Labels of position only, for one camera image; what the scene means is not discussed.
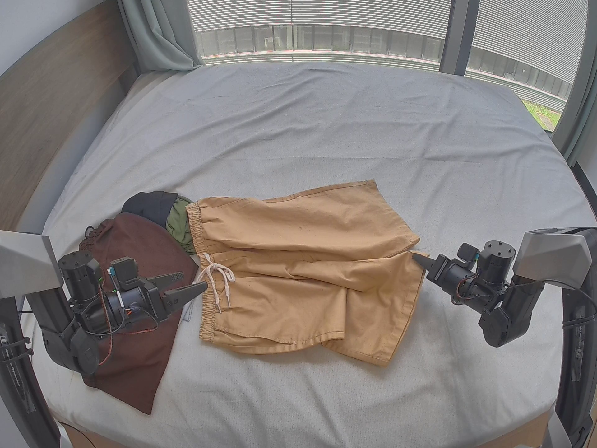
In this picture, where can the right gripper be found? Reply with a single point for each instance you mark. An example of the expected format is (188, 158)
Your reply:
(452, 278)

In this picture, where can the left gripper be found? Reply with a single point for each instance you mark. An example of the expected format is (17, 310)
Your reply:
(149, 301)

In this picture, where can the tan shorts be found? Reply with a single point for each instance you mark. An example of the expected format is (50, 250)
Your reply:
(298, 255)

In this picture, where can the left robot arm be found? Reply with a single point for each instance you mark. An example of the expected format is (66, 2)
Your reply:
(60, 339)

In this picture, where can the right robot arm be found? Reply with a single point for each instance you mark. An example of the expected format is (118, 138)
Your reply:
(536, 259)

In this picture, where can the bed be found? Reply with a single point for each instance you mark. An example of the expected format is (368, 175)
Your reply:
(298, 124)

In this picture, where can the brown garment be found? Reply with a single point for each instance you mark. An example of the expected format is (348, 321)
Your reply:
(140, 259)

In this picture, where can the green garment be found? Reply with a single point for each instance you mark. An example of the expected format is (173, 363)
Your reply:
(179, 224)

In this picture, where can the black garment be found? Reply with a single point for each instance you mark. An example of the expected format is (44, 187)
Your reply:
(144, 206)

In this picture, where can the blue-green curtain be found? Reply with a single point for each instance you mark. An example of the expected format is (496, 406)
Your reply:
(580, 87)
(149, 21)

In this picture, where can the window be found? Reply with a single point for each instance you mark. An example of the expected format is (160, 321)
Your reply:
(326, 12)

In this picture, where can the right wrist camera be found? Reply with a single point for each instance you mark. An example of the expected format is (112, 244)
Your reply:
(468, 255)

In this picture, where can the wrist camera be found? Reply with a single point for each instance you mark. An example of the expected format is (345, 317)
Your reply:
(125, 271)
(468, 255)

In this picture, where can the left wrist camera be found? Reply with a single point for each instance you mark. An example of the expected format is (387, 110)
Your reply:
(125, 271)

